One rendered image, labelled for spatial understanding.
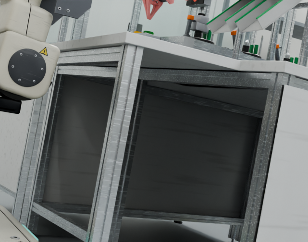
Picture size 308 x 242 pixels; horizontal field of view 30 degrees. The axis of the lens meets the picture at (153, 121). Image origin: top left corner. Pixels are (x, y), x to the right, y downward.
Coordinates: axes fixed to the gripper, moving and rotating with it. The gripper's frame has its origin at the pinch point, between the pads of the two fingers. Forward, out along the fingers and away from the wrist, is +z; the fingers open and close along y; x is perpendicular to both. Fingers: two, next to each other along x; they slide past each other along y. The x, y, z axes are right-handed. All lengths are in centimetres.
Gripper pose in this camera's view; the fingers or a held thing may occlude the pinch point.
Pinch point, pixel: (149, 17)
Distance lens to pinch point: 220.1
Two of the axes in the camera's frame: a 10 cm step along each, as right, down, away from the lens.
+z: -2.1, 9.8, -0.3
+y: -5.6, -1.0, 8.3
